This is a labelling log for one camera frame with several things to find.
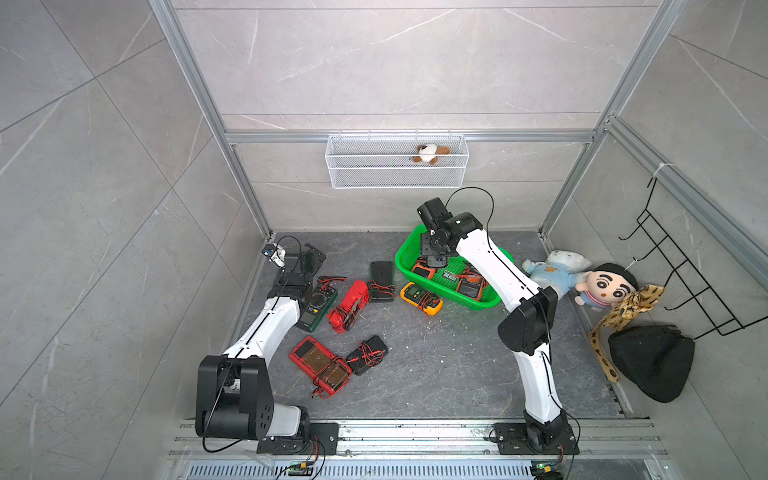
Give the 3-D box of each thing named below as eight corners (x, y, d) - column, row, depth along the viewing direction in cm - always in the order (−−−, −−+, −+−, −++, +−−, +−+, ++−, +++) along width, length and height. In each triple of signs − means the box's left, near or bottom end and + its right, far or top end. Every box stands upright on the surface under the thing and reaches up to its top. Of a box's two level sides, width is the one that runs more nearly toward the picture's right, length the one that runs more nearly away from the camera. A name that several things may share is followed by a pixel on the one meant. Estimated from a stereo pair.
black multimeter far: (368, 304, 101) (367, 297, 98) (370, 267, 111) (370, 260, 108) (397, 304, 101) (397, 297, 98) (396, 267, 111) (396, 260, 108)
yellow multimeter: (399, 297, 102) (399, 290, 99) (410, 285, 105) (410, 278, 102) (433, 320, 96) (434, 314, 93) (443, 307, 100) (445, 301, 96)
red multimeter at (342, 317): (329, 328, 95) (325, 316, 89) (359, 290, 105) (357, 277, 98) (344, 337, 93) (341, 326, 87) (374, 298, 102) (373, 285, 96)
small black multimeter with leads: (359, 379, 85) (357, 374, 81) (345, 360, 89) (343, 354, 85) (389, 354, 90) (389, 348, 86) (375, 337, 93) (374, 330, 89)
